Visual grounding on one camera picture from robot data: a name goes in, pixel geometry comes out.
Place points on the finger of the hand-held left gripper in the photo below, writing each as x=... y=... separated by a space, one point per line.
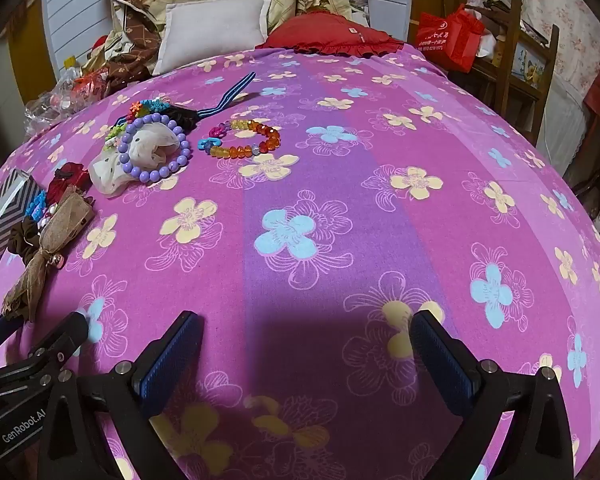
x=0 y=331
x=65 y=332

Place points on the white lace cloth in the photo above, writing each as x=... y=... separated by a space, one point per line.
x=560 y=115

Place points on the blue striped headband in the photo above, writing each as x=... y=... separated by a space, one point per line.
x=235 y=90

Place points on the red bow hair clip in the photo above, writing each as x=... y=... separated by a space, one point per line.
x=72 y=175

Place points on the cream dotted scrunchie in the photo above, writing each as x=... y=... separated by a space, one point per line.
x=110 y=172

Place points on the floral curtain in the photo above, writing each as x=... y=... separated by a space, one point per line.
x=570 y=10

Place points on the brown floral quilt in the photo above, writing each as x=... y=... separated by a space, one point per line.
x=130 y=50

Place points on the pink floral bedsheet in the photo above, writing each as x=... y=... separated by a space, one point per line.
x=330 y=185

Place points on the clear plastic bags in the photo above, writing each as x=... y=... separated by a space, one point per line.
x=65 y=90

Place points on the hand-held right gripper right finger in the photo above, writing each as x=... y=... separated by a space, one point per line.
x=440 y=365

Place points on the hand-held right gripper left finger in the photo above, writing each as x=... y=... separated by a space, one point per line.
x=172 y=360

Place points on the red frilled pillow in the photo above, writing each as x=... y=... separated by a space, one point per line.
x=330 y=30

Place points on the brown scrunchie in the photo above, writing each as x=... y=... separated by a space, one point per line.
x=25 y=232

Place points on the beige ribbon bow hair clip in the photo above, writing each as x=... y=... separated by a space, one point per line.
x=55 y=240

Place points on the black headband with colourful flowers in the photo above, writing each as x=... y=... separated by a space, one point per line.
x=177 y=114

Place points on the white pillow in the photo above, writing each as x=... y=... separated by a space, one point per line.
x=210 y=30

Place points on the red shopping bag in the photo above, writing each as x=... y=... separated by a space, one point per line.
x=445 y=40

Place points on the wooden chair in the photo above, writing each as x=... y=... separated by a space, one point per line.
x=507 y=75

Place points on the striped white box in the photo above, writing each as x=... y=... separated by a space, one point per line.
x=5 y=210

